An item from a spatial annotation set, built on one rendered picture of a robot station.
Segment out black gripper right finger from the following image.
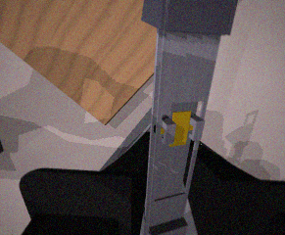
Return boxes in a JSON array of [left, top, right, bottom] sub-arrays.
[[188, 144, 285, 235]]

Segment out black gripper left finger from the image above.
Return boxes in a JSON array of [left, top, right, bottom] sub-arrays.
[[19, 131, 150, 235]]

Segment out wooden board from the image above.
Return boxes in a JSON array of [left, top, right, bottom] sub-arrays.
[[0, 0, 157, 125]]

